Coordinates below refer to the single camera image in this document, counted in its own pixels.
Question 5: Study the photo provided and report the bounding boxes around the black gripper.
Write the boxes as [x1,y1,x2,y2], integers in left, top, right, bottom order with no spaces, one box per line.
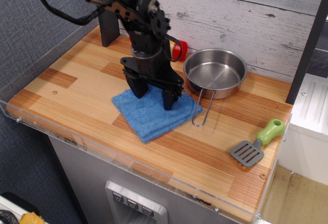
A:
[120,50,183,110]

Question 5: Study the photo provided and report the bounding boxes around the blue microfiber napkin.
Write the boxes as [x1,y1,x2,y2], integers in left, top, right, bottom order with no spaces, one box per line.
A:
[112,86,203,143]

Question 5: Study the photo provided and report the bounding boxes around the steel pan with wire handle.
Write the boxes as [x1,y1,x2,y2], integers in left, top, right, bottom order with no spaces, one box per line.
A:
[183,48,248,127]

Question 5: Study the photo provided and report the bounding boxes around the green handled grey toy spatula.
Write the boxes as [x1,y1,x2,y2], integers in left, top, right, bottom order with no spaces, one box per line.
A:
[230,119,285,167]

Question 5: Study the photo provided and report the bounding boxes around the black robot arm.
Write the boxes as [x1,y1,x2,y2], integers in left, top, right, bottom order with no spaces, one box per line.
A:
[86,0,183,110]

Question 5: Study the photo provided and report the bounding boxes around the red toy sauce bottle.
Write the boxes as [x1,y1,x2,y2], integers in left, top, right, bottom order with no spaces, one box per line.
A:
[170,40,188,61]

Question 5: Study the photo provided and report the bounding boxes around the grey toy fridge cabinet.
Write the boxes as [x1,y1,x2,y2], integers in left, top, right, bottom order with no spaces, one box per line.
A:
[47,134,241,224]

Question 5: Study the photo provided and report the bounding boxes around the silver dispenser panel with buttons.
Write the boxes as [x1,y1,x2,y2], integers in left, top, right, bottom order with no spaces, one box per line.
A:
[105,180,169,224]

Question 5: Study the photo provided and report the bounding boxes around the white toy sink unit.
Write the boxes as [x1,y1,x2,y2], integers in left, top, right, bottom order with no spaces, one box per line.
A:
[278,74,327,185]

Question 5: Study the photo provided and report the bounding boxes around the yellow object at corner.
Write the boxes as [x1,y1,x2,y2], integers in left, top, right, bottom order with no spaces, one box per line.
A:
[19,212,46,224]

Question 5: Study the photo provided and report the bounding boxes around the dark left post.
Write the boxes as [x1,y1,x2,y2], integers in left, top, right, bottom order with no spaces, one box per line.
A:
[98,11,120,47]

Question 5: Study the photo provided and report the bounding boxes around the dark post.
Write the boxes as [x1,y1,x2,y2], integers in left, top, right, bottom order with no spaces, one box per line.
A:
[98,11,120,47]
[285,0,327,105]

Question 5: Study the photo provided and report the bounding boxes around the dark right post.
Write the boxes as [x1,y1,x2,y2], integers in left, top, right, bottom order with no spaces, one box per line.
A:
[285,0,327,105]

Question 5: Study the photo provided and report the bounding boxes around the black braided cable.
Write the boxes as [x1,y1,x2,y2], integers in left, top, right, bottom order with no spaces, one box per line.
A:
[0,210,20,224]

